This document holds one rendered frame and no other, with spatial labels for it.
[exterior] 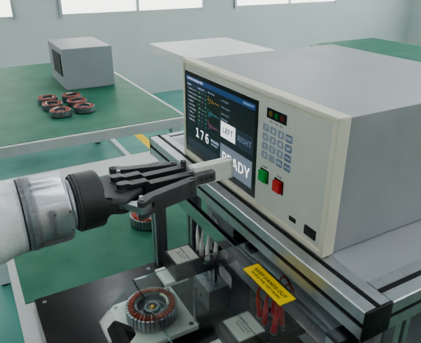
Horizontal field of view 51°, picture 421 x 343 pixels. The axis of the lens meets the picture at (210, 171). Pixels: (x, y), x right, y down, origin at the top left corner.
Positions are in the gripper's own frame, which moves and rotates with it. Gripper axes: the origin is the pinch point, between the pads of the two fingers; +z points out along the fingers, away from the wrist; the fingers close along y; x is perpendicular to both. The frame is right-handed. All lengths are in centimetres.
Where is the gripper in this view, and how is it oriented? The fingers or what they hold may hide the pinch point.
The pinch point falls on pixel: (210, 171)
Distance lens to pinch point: 65.4
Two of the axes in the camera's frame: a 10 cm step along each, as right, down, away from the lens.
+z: 8.7, -2.0, 4.4
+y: 4.9, 3.7, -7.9
